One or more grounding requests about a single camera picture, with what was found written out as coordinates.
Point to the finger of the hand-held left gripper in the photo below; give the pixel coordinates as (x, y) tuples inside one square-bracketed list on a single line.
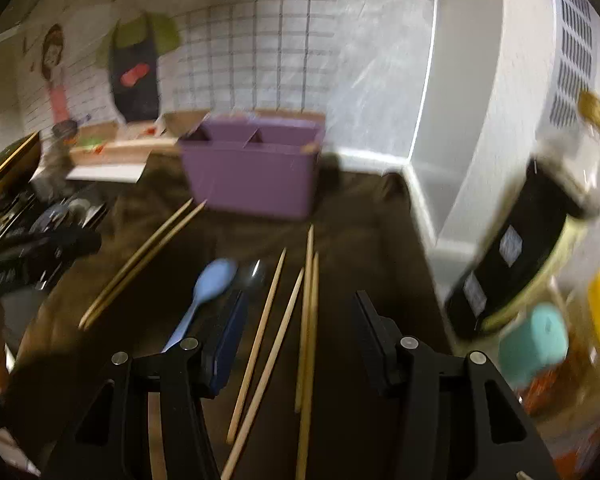
[(75, 247)]

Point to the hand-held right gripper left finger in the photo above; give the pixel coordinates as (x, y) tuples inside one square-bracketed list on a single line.
[(228, 345)]

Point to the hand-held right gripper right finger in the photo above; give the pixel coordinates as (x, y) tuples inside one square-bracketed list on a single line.
[(372, 345)]

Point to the light blue plastic spoon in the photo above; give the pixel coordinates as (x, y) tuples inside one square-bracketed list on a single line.
[(212, 282)]

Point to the purple organizer box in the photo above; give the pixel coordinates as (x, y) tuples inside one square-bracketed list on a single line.
[(252, 175)]

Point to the brown cloth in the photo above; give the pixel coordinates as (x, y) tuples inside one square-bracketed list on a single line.
[(365, 240)]

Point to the teal container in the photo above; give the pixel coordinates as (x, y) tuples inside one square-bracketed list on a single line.
[(532, 342)]

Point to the orange packet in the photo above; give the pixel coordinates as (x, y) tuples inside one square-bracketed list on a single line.
[(555, 390)]

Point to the white microwave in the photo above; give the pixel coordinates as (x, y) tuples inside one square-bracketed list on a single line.
[(510, 110)]

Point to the gold sticker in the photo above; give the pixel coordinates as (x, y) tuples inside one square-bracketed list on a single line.
[(594, 110)]

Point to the gold-rimmed dark frame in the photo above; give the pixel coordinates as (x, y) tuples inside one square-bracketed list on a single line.
[(10, 165)]

